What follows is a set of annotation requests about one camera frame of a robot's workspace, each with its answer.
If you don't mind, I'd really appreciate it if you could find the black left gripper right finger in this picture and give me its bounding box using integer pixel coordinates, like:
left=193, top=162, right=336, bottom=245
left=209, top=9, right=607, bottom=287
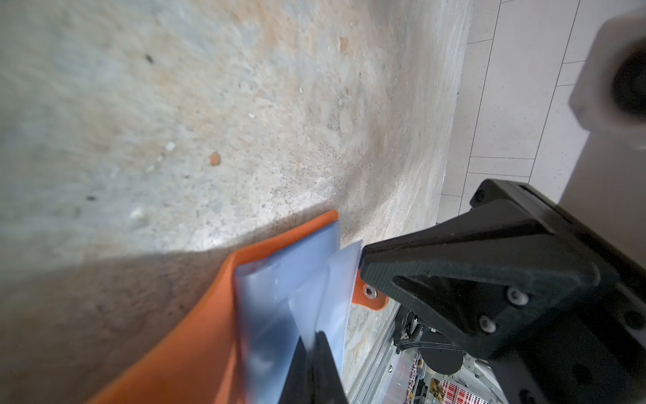
left=312, top=332, right=348, bottom=404

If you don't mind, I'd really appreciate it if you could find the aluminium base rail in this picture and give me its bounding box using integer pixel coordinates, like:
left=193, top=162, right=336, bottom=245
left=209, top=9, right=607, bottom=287
left=342, top=301, right=400, bottom=403

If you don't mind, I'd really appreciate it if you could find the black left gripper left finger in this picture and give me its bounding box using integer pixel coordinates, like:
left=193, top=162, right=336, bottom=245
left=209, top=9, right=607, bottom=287
left=279, top=338, right=313, bottom=404

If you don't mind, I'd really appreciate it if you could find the orange card holder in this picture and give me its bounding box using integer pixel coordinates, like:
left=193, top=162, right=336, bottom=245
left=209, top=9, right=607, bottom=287
left=94, top=210, right=389, bottom=403

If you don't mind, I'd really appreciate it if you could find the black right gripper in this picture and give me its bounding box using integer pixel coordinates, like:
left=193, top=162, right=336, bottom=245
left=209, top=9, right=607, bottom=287
left=360, top=179, right=645, bottom=403

